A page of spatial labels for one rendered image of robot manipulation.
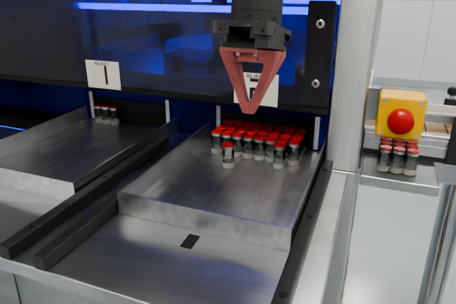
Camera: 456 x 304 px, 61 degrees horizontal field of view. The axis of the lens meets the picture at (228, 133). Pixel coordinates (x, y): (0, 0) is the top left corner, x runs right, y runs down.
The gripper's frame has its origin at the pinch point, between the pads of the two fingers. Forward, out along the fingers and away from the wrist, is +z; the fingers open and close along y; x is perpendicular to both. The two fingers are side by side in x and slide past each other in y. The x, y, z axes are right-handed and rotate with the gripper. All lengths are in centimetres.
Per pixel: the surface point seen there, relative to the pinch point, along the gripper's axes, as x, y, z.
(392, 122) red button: -17.2, 22.8, 2.7
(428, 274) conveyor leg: -31, 49, 39
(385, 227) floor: -31, 168, 76
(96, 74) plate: 42.2, 26.6, -0.1
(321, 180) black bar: -7.6, 19.7, 13.2
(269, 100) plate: 3.8, 26.3, 1.6
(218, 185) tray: 8.9, 15.9, 15.8
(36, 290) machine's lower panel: 75, 41, 68
